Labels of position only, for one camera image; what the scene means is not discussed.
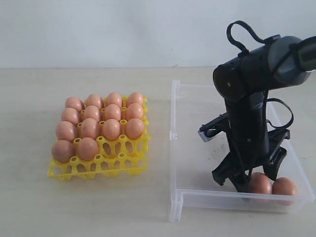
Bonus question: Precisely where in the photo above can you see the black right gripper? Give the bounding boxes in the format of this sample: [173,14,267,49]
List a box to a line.
[212,129,290,193]

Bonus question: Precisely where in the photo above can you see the brown egg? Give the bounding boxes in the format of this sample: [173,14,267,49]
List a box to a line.
[80,118,101,140]
[65,96,85,112]
[248,172,272,195]
[86,94,104,110]
[78,137,99,161]
[106,92,123,108]
[55,121,79,143]
[125,103,144,121]
[126,92,144,107]
[270,177,298,196]
[125,118,145,140]
[51,140,76,163]
[61,108,82,126]
[102,119,121,141]
[83,105,102,122]
[104,104,121,121]

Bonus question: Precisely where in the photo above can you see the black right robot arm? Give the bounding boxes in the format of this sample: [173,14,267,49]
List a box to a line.
[209,36,316,192]

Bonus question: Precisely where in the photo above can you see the clear plastic bin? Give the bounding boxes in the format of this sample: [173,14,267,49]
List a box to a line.
[169,80,316,222]

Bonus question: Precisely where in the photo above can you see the yellow plastic egg tray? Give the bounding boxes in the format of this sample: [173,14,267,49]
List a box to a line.
[48,96,150,181]

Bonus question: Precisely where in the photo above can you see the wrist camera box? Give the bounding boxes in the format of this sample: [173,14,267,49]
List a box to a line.
[198,113,233,142]

